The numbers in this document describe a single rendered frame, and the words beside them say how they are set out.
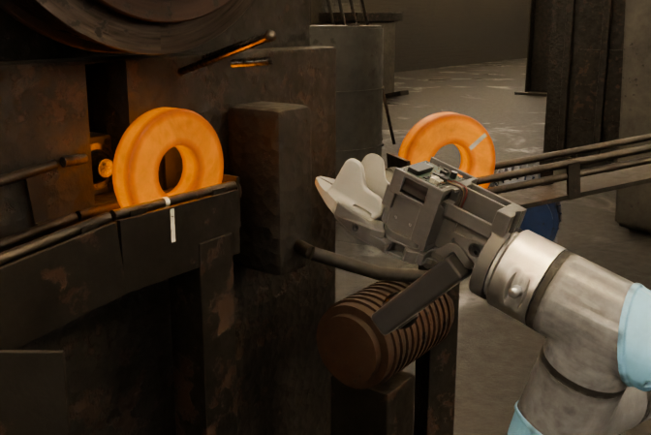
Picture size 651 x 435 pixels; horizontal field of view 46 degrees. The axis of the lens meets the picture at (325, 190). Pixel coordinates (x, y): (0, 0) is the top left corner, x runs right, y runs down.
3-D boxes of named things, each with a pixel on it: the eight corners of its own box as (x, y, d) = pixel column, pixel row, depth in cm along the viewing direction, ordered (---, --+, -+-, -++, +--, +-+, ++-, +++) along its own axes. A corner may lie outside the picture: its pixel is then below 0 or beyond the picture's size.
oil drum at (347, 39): (243, 202, 387) (238, 22, 367) (313, 182, 434) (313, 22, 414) (338, 220, 353) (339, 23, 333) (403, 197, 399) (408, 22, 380)
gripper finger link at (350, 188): (328, 138, 77) (403, 175, 72) (315, 190, 79) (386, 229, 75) (310, 141, 74) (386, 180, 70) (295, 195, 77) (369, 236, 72)
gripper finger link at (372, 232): (356, 194, 76) (428, 233, 72) (352, 209, 77) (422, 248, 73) (329, 202, 73) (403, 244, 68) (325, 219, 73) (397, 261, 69)
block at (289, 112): (225, 265, 113) (220, 104, 108) (261, 252, 119) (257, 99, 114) (281, 280, 107) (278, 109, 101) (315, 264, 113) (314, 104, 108)
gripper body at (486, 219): (427, 153, 75) (539, 205, 69) (403, 229, 78) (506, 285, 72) (387, 165, 69) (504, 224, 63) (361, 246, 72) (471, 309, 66)
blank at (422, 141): (431, 230, 119) (441, 235, 116) (376, 156, 113) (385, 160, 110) (503, 165, 121) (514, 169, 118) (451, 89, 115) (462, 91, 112)
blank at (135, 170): (113, 102, 88) (132, 104, 86) (211, 108, 100) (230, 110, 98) (106, 234, 89) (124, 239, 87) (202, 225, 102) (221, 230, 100)
